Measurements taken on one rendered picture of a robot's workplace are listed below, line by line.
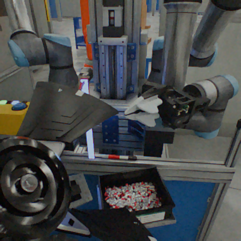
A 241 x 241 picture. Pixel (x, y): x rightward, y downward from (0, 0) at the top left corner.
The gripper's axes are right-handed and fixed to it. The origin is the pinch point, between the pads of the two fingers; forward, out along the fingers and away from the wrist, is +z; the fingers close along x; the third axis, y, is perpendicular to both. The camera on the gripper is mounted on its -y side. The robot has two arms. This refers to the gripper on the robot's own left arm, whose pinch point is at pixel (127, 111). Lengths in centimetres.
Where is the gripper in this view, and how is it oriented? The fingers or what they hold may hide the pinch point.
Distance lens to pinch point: 45.8
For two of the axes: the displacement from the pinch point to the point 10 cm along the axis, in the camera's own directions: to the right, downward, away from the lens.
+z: -8.5, 2.7, -4.5
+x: -0.6, 8.1, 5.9
